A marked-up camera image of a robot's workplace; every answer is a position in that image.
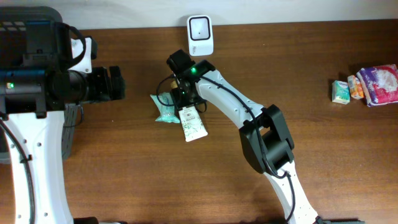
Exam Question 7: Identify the white bamboo print tube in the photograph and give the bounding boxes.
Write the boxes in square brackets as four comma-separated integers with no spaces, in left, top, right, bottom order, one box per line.
[175,103,208,142]

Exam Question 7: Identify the orange tissue pack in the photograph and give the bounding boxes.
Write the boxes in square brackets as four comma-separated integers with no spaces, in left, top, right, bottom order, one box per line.
[348,75,364,100]

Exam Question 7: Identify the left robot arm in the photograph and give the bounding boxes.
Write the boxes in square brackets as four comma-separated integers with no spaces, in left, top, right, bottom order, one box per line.
[1,20,125,223]

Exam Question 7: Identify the green tissue pack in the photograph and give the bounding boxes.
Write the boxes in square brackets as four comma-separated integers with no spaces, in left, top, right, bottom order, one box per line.
[331,80,350,105]

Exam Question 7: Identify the grey plastic mesh basket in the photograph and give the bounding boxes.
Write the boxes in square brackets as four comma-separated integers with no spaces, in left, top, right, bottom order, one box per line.
[1,6,78,160]

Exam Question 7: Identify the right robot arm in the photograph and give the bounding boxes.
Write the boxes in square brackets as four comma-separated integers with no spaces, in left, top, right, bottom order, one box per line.
[166,49,323,224]

